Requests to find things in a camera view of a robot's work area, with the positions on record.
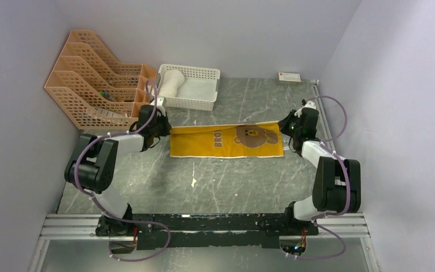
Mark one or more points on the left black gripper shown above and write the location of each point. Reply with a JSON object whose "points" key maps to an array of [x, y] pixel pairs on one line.
{"points": [[167, 126]]}

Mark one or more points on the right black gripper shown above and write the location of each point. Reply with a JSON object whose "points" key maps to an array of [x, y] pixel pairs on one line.
{"points": [[283, 124]]}

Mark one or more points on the brown yellow towel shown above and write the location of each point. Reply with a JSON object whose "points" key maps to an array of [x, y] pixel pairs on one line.
{"points": [[260, 140]]}

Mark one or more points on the cream white towel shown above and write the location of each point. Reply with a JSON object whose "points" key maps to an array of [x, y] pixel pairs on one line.
{"points": [[172, 80]]}

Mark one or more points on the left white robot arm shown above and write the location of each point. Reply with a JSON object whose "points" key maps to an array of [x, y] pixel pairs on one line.
{"points": [[92, 164]]}

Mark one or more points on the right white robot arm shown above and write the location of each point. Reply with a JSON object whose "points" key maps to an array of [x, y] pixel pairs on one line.
{"points": [[337, 184]]}

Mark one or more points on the small white red box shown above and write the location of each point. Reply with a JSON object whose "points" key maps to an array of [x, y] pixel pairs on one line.
{"points": [[289, 78]]}

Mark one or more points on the white plastic basket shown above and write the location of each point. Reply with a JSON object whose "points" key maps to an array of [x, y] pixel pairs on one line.
{"points": [[199, 90]]}

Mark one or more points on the orange plastic file organizer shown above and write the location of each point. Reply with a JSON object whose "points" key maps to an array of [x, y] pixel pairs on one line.
{"points": [[93, 88]]}

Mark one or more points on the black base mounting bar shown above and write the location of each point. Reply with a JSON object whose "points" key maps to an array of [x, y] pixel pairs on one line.
{"points": [[152, 231]]}

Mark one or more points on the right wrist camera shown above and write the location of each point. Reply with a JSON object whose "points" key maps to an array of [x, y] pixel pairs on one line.
{"points": [[306, 104]]}

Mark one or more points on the aluminium frame rail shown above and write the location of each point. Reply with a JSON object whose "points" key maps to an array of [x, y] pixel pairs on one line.
{"points": [[154, 183]]}

